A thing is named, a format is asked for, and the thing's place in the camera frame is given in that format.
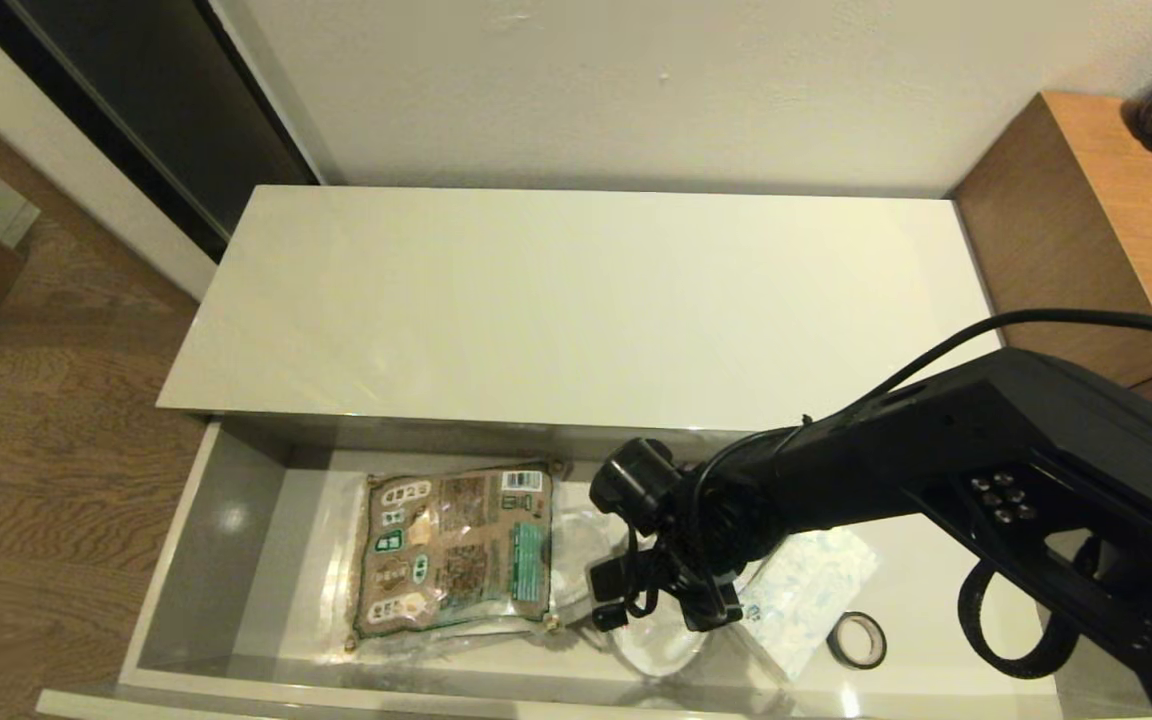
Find white slippers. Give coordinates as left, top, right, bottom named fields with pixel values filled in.
left=556, top=500, right=767, bottom=683

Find plastic tissue pack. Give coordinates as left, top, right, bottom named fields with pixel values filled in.
left=736, top=527, right=883, bottom=684

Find white deep cabinet drawer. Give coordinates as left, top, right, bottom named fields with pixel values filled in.
left=36, top=418, right=1152, bottom=720

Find white round pads pack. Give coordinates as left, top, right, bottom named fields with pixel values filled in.
left=547, top=511, right=627, bottom=627

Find black tape roll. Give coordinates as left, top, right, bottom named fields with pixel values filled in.
left=827, top=610, right=889, bottom=672

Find brown printed snack bag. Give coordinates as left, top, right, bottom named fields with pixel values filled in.
left=349, top=461, right=559, bottom=642

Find white glossy low cabinet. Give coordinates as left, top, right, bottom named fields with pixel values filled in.
left=36, top=186, right=1152, bottom=720

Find brown wooden side table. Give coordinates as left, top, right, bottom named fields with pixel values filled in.
left=949, top=91, right=1152, bottom=431

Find dark door panel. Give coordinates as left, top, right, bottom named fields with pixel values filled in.
left=0, top=0, right=324, bottom=265

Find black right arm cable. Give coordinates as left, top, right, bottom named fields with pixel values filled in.
left=956, top=540, right=1102, bottom=681

